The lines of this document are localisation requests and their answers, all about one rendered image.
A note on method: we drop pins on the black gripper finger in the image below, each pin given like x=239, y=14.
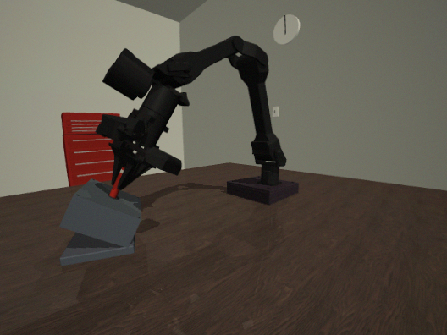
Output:
x=133, y=169
x=120, y=161

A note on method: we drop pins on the grey diamond-shaped panel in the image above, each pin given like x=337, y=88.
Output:
x=104, y=226

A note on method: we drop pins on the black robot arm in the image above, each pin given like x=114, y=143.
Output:
x=133, y=78

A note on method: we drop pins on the red peg with white band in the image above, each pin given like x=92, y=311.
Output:
x=114, y=191

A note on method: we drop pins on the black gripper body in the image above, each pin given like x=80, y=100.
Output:
x=150, y=153

